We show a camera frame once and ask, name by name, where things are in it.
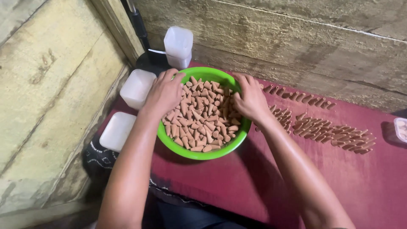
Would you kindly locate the person's right hand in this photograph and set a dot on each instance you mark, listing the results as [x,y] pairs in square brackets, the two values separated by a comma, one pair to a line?
[251,98]

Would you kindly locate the person's left hand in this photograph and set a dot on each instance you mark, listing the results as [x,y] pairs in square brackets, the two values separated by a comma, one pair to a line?
[163,95]

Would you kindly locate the person's left fingers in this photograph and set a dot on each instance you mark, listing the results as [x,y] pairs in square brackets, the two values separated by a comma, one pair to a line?
[170,75]

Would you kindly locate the person's right fingers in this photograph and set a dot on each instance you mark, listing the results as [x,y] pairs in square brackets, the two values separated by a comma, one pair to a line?
[246,81]

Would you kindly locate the white square plastic container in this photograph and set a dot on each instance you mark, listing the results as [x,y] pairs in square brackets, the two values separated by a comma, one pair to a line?
[179,63]
[117,131]
[178,41]
[136,88]

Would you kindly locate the black round stand base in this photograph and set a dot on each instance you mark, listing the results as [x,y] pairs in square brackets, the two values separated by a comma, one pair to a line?
[151,63]

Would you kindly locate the white plastic strip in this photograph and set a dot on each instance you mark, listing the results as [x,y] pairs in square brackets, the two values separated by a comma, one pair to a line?
[156,51]

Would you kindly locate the small cluster of laid cones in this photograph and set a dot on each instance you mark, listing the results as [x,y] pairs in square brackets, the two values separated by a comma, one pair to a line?
[283,117]

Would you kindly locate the heap of brown incense cones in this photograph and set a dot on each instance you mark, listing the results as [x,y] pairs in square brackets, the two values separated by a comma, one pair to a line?
[203,121]

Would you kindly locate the single row of incense cones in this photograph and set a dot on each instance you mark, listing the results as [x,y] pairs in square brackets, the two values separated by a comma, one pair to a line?
[302,98]

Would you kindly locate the black stand pole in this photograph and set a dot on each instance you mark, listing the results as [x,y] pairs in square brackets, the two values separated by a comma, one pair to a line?
[138,25]

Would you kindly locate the green plastic bowl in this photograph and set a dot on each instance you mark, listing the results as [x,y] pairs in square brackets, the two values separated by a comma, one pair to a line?
[203,155]

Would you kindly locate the large cluster of laid cones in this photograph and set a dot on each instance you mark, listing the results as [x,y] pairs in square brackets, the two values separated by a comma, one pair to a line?
[334,133]

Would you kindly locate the person's dark trousers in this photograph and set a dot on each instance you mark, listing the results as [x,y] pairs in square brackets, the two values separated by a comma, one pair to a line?
[184,216]

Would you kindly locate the maroon cloth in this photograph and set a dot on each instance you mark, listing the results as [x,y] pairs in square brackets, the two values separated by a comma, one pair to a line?
[349,190]

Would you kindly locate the clear container with cones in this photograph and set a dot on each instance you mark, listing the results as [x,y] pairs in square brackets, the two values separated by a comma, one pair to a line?
[401,129]

